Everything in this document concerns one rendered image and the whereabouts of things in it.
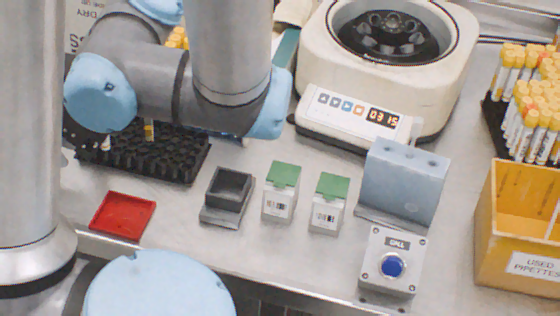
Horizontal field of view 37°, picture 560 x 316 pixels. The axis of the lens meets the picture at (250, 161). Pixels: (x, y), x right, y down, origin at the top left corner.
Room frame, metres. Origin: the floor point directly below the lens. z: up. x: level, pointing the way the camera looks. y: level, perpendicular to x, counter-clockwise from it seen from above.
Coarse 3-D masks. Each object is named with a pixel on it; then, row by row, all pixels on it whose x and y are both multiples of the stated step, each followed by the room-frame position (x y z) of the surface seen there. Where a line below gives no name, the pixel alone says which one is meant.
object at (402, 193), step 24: (384, 144) 0.81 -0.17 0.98; (384, 168) 0.78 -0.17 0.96; (408, 168) 0.77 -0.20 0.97; (432, 168) 0.77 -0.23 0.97; (360, 192) 0.79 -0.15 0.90; (384, 192) 0.78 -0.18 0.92; (408, 192) 0.77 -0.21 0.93; (432, 192) 0.76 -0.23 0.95; (384, 216) 0.77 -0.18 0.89; (408, 216) 0.76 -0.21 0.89; (432, 216) 0.76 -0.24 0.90
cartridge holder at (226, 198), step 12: (216, 180) 0.80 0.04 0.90; (228, 180) 0.80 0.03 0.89; (240, 180) 0.80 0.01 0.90; (252, 180) 0.81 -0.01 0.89; (216, 192) 0.78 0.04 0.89; (228, 192) 0.78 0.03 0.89; (240, 192) 0.79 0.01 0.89; (204, 204) 0.76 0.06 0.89; (216, 204) 0.75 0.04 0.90; (228, 204) 0.75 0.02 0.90; (240, 204) 0.75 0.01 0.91; (204, 216) 0.74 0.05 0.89; (216, 216) 0.74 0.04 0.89; (228, 216) 0.74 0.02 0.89; (240, 216) 0.74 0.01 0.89
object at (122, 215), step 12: (108, 192) 0.77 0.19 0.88; (120, 192) 0.77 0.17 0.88; (108, 204) 0.76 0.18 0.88; (120, 204) 0.76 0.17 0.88; (132, 204) 0.76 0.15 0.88; (144, 204) 0.76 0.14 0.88; (96, 216) 0.73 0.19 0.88; (108, 216) 0.74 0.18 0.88; (120, 216) 0.74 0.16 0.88; (132, 216) 0.74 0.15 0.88; (144, 216) 0.74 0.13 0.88; (96, 228) 0.71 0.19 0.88; (108, 228) 0.71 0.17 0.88; (120, 228) 0.72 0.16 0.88; (132, 228) 0.72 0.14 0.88; (144, 228) 0.72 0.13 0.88; (132, 240) 0.70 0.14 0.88
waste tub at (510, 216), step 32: (512, 192) 0.79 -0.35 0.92; (544, 192) 0.78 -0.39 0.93; (480, 224) 0.74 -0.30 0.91; (512, 224) 0.77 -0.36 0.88; (544, 224) 0.78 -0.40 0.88; (480, 256) 0.69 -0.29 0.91; (512, 256) 0.67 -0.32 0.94; (544, 256) 0.66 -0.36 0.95; (512, 288) 0.66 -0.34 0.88; (544, 288) 0.66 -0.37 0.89
